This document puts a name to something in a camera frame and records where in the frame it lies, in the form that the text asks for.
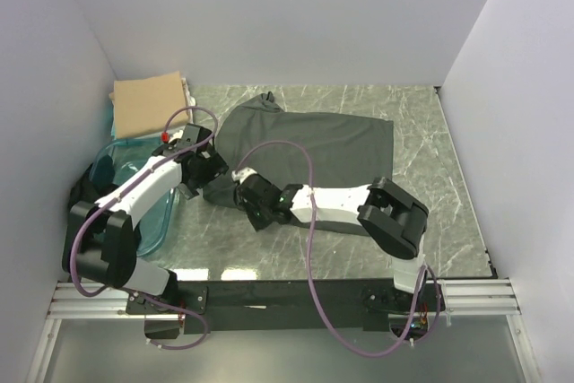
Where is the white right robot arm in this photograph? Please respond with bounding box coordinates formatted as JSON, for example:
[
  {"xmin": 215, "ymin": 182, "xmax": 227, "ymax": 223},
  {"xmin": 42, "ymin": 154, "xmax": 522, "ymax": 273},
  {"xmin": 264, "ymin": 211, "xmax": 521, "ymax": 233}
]
[{"xmin": 231, "ymin": 168, "xmax": 429, "ymax": 310}]

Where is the aluminium extrusion rail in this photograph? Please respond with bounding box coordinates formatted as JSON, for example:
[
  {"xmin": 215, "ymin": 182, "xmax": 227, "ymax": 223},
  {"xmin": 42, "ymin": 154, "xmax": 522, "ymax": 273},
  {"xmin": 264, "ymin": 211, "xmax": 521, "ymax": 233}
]
[{"xmin": 47, "ymin": 279, "xmax": 521, "ymax": 320}]

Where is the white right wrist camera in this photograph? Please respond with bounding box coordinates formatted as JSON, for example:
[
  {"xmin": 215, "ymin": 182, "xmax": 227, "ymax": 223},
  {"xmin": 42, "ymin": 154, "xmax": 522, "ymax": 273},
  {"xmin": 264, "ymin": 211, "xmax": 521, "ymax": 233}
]
[{"xmin": 231, "ymin": 167, "xmax": 257, "ymax": 184}]

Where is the dark grey t-shirt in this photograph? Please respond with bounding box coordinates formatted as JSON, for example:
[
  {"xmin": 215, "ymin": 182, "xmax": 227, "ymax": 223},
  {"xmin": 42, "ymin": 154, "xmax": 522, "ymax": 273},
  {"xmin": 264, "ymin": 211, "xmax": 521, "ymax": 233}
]
[{"xmin": 202, "ymin": 91, "xmax": 396, "ymax": 238}]

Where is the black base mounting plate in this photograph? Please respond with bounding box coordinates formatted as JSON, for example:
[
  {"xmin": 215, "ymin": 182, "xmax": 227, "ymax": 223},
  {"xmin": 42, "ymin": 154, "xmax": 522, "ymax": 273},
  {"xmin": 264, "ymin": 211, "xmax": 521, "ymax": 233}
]
[{"xmin": 125, "ymin": 278, "xmax": 449, "ymax": 335}]

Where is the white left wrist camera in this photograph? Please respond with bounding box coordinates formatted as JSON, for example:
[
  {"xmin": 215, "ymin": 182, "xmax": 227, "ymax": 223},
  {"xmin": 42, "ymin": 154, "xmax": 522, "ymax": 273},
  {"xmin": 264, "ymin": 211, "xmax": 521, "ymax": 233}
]
[{"xmin": 161, "ymin": 129, "xmax": 184, "ymax": 144}]

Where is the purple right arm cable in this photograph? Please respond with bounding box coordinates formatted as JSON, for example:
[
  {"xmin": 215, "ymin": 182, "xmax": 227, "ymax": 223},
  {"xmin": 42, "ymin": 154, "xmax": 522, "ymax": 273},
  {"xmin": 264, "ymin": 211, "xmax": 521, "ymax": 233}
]
[{"xmin": 236, "ymin": 140, "xmax": 442, "ymax": 358}]

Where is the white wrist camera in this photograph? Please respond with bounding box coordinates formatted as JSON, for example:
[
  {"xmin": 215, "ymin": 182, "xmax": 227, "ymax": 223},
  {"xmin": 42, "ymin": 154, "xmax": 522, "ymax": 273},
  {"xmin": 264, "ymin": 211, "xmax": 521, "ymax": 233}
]
[
  {"xmin": 161, "ymin": 129, "xmax": 184, "ymax": 144},
  {"xmin": 231, "ymin": 167, "xmax": 257, "ymax": 184}
]

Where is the clear blue plastic bin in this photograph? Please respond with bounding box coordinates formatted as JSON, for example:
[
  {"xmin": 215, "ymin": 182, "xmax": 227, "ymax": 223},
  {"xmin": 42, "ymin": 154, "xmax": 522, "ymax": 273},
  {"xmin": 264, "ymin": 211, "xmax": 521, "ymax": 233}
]
[{"xmin": 88, "ymin": 137, "xmax": 177, "ymax": 257}]

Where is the folded tan t-shirt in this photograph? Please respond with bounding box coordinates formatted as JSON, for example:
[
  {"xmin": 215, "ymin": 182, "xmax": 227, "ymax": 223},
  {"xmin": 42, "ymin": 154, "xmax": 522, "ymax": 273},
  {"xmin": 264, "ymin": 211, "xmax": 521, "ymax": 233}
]
[{"xmin": 111, "ymin": 72, "xmax": 187, "ymax": 138}]

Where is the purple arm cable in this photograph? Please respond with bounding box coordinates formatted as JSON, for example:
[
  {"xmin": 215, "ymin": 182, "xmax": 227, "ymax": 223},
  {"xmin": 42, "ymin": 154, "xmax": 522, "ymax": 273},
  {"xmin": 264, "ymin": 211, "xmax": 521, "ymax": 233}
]
[
  {"xmin": 70, "ymin": 105, "xmax": 221, "ymax": 352},
  {"xmin": 236, "ymin": 140, "xmax": 442, "ymax": 358}
]

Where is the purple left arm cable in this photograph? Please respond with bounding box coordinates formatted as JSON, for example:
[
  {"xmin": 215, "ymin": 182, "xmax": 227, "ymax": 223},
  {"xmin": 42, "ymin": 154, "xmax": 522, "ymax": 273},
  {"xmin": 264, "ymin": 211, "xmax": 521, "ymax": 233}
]
[{"xmin": 70, "ymin": 105, "xmax": 221, "ymax": 352}]

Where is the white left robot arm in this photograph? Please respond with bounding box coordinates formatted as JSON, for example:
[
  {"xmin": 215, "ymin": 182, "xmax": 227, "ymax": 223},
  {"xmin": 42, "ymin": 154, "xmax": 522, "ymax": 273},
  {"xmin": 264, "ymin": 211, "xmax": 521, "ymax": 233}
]
[{"xmin": 62, "ymin": 124, "xmax": 228, "ymax": 313}]

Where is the black t-shirt in bin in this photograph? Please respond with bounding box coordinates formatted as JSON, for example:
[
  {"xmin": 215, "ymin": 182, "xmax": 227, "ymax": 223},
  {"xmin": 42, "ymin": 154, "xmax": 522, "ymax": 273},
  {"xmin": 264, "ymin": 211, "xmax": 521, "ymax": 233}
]
[{"xmin": 66, "ymin": 165, "xmax": 115, "ymax": 210}]

